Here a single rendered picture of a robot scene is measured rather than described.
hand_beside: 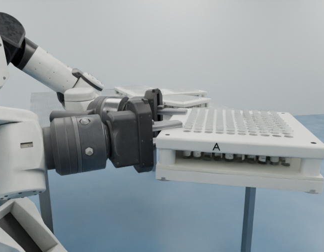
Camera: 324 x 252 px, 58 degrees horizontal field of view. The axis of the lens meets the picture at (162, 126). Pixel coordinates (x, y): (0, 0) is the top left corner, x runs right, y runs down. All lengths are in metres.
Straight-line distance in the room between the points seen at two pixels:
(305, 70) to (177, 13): 2.63
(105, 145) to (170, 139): 0.10
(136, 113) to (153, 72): 4.38
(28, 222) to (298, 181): 0.65
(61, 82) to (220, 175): 0.63
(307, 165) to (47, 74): 0.74
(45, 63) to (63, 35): 3.83
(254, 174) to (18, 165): 0.33
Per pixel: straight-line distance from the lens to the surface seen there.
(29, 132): 0.45
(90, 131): 0.43
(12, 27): 0.95
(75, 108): 0.68
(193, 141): 0.44
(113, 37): 4.75
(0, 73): 0.80
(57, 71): 0.94
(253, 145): 0.44
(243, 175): 0.46
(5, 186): 0.44
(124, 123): 0.45
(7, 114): 0.45
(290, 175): 0.47
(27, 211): 0.84
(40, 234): 0.86
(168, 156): 0.45
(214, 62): 5.13
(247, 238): 1.80
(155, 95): 0.60
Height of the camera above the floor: 1.15
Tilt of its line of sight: 14 degrees down
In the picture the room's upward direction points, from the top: straight up
